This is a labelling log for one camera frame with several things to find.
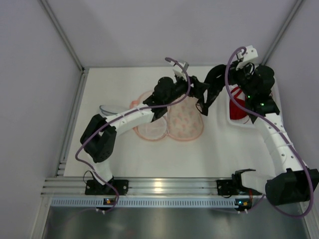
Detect black bra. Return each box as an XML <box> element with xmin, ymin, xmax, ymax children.
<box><xmin>196</xmin><ymin>64</ymin><xmax>226</xmax><ymax>116</ymax></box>

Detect pink floral mesh laundry bag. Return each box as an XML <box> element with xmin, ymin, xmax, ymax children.
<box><xmin>133</xmin><ymin>97</ymin><xmax>204</xmax><ymax>141</ymax></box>

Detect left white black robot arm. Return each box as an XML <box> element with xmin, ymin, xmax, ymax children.
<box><xmin>80</xmin><ymin>76</ymin><xmax>209</xmax><ymax>185</ymax></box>

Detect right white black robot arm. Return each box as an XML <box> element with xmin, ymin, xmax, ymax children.
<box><xmin>227</xmin><ymin>62</ymin><xmax>319</xmax><ymax>206</ymax></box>

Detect red bra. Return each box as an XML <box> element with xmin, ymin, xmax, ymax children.
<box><xmin>229</xmin><ymin>87</ymin><xmax>248</xmax><ymax>120</ymax></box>

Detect white plastic basket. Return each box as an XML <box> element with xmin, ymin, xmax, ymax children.
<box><xmin>226</xmin><ymin>83</ymin><xmax>281</xmax><ymax>128</ymax></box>

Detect clear plastic dome insert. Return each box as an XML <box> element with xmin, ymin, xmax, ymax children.
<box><xmin>99</xmin><ymin>105</ymin><xmax>127</xmax><ymax>116</ymax></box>

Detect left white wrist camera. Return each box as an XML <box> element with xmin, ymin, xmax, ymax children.
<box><xmin>172</xmin><ymin>61</ymin><xmax>189</xmax><ymax>81</ymax></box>

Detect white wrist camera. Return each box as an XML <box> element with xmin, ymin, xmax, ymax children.
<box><xmin>236</xmin><ymin>45</ymin><xmax>258</xmax><ymax>70</ymax></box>
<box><xmin>172</xmin><ymin>61</ymin><xmax>189</xmax><ymax>81</ymax></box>

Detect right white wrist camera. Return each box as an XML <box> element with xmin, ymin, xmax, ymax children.
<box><xmin>236</xmin><ymin>45</ymin><xmax>258</xmax><ymax>70</ymax></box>

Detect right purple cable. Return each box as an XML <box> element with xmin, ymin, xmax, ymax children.
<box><xmin>224</xmin><ymin>47</ymin><xmax>314</xmax><ymax>219</ymax></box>

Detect purple cable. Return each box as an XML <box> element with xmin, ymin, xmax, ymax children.
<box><xmin>75</xmin><ymin>57</ymin><xmax>192</xmax><ymax>212</ymax></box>
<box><xmin>224</xmin><ymin>47</ymin><xmax>314</xmax><ymax>219</ymax></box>

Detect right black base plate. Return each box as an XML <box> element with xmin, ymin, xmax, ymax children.
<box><xmin>216</xmin><ymin>178</ymin><xmax>263</xmax><ymax>197</ymax></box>

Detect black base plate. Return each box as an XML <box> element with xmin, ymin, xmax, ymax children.
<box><xmin>216</xmin><ymin>178</ymin><xmax>263</xmax><ymax>197</ymax></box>
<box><xmin>85</xmin><ymin>179</ymin><xmax>129</xmax><ymax>196</ymax></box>

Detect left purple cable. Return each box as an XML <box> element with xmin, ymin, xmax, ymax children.
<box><xmin>75</xmin><ymin>57</ymin><xmax>192</xmax><ymax>212</ymax></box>

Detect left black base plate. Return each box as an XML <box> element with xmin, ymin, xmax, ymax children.
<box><xmin>85</xmin><ymin>179</ymin><xmax>129</xmax><ymax>196</ymax></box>

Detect aluminium mounting rail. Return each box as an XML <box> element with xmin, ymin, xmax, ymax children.
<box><xmin>39</xmin><ymin>177</ymin><xmax>311</xmax><ymax>197</ymax></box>

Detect grey slotted cable duct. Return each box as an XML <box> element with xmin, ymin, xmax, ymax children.
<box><xmin>51</xmin><ymin>197</ymin><xmax>251</xmax><ymax>208</ymax></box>

